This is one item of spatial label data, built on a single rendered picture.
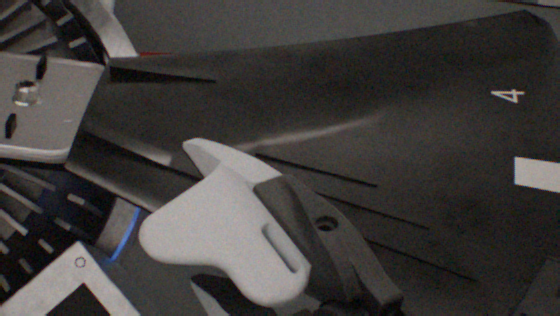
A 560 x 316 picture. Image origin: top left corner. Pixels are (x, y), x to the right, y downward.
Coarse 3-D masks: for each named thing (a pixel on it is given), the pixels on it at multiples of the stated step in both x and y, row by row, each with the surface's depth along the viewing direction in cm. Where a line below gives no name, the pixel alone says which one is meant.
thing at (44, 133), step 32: (0, 64) 58; (32, 64) 59; (64, 64) 59; (96, 64) 59; (0, 96) 56; (64, 96) 56; (0, 128) 53; (32, 128) 54; (64, 128) 54; (32, 160) 52; (64, 160) 52
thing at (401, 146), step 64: (128, 64) 57; (192, 64) 59; (256, 64) 59; (320, 64) 59; (384, 64) 59; (448, 64) 59; (512, 64) 59; (128, 128) 53; (192, 128) 54; (256, 128) 54; (320, 128) 54; (384, 128) 55; (448, 128) 55; (512, 128) 56; (128, 192) 50; (320, 192) 52; (384, 192) 52; (448, 192) 53; (512, 192) 53; (384, 256) 50; (448, 256) 50; (512, 256) 51
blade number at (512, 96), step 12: (480, 84) 58; (492, 84) 58; (504, 84) 58; (516, 84) 58; (528, 84) 58; (480, 96) 57; (492, 96) 57; (504, 96) 57; (516, 96) 57; (528, 96) 57; (480, 108) 56; (492, 108) 56; (504, 108) 56; (516, 108) 57; (528, 108) 57
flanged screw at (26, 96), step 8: (24, 80) 55; (32, 80) 55; (16, 88) 55; (24, 88) 55; (32, 88) 55; (16, 96) 55; (24, 96) 55; (32, 96) 55; (40, 96) 56; (16, 104) 55; (24, 104) 55; (32, 104) 55
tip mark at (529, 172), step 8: (520, 160) 54; (528, 160) 54; (536, 160) 54; (520, 168) 54; (528, 168) 54; (536, 168) 54; (544, 168) 54; (552, 168) 54; (520, 176) 54; (528, 176) 54; (536, 176) 54; (544, 176) 54; (552, 176) 54; (520, 184) 53; (528, 184) 53; (536, 184) 53; (544, 184) 54; (552, 184) 54
